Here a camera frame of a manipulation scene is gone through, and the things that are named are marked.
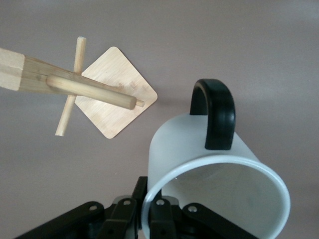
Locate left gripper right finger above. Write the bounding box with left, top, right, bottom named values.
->
left=149, top=195, right=255, bottom=239

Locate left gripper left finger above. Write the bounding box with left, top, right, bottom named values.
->
left=14, top=176, right=149, bottom=239

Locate white cup with black handle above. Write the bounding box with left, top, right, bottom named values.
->
left=141, top=78, right=292, bottom=239

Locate wooden cup rack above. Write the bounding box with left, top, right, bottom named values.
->
left=0, top=36, right=159, bottom=139

